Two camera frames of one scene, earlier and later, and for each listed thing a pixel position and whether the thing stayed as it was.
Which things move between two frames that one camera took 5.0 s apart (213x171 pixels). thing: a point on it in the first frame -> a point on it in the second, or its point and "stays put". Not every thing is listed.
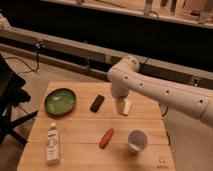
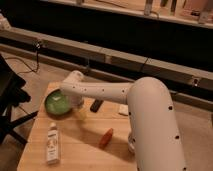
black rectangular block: [97, 103] stays put
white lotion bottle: [53, 154] stays put
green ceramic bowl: [60, 101] stays put
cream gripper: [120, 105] -> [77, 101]
